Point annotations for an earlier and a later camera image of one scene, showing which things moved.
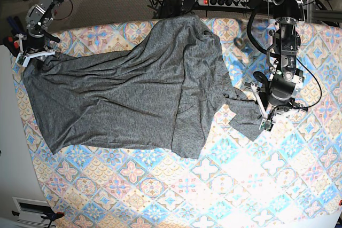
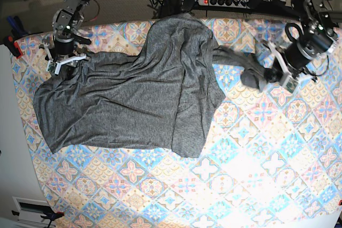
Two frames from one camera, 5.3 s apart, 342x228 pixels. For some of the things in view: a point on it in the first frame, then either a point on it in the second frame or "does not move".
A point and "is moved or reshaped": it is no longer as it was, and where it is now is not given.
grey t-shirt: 163,88 is moved or reshaped
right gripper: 32,44 → 60,50
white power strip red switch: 223,2 does not move
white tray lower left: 30,211 does not move
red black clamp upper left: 14,46 does not move
